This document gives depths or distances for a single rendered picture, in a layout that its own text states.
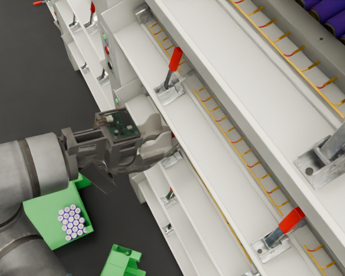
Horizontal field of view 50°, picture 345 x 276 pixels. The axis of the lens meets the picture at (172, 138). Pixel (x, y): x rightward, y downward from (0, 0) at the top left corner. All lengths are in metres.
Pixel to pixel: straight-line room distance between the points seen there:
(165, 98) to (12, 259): 0.32
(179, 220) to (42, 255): 0.38
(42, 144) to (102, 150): 0.09
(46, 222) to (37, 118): 0.47
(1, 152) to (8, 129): 1.02
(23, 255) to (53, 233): 0.69
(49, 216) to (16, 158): 0.75
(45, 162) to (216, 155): 0.24
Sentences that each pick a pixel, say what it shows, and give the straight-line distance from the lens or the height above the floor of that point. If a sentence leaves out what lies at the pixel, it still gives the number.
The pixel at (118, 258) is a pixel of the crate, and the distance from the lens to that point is 1.03.
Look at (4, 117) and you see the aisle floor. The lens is 1.63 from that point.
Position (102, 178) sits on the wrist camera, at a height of 0.61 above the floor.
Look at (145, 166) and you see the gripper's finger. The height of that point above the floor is 0.64.
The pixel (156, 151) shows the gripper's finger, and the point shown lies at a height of 0.64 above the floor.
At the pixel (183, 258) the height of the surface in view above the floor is 0.16.
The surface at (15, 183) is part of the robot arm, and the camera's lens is 0.56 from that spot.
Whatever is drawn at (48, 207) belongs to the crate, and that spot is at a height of 0.05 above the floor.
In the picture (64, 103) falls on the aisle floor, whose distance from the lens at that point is 1.59.
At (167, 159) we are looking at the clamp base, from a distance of 0.72.
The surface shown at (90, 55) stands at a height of 0.35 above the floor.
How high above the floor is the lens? 1.18
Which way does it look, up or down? 56 degrees down
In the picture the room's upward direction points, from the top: straight up
